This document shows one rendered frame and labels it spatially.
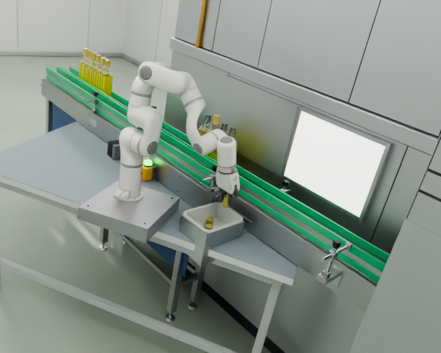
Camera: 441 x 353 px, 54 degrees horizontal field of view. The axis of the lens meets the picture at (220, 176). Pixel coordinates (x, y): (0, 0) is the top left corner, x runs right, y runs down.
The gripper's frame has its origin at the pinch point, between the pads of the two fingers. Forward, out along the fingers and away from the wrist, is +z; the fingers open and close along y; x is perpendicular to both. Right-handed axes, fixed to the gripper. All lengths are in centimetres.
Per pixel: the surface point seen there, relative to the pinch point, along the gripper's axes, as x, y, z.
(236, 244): 4.4, -9.7, 16.9
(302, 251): -8.5, -34.3, 12.8
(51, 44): -176, 608, 115
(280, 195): -20.9, -11.5, 3.2
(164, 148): -5, 52, 0
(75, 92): -6, 147, 0
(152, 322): 36, 15, 65
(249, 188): -13.7, 0.3, 1.9
